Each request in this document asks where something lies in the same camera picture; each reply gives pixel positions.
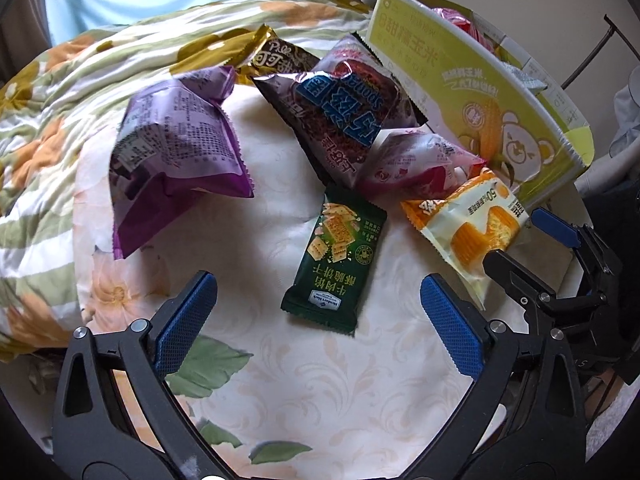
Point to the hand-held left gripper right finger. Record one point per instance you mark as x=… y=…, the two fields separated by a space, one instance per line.
x=447 y=325

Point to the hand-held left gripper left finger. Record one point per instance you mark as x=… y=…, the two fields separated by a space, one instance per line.
x=185 y=320

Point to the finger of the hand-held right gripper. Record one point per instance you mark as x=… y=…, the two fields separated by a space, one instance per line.
x=555 y=225
x=515 y=275

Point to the yellow white corn snack packet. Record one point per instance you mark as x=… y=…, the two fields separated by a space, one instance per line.
x=470 y=225

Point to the green cracker packet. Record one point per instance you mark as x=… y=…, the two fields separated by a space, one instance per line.
x=335 y=265

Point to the pink white snack packet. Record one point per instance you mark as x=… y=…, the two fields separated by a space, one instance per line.
x=425 y=165

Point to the silver snack packet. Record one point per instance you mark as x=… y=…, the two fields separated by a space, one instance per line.
x=522 y=77

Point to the yellow cardboard box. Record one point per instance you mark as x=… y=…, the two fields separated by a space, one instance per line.
x=450 y=95

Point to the purple snack packet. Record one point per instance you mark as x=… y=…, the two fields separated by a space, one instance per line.
x=175 y=145

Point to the pink striped snack packet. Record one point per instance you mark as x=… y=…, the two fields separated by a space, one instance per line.
x=452 y=20

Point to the dark brown blue-label snack packet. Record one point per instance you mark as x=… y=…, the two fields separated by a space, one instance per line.
x=345 y=110

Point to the gold brown snack packet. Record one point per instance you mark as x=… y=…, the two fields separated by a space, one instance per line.
x=272 y=52

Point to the pale garment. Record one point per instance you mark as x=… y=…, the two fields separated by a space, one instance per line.
x=625 y=110

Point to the floral tablecloth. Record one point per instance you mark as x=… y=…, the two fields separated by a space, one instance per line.
x=320 y=385

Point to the black stand rod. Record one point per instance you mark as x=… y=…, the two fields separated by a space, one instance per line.
x=595 y=50

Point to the floral blanket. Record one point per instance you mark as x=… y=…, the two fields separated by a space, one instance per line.
x=50 y=135

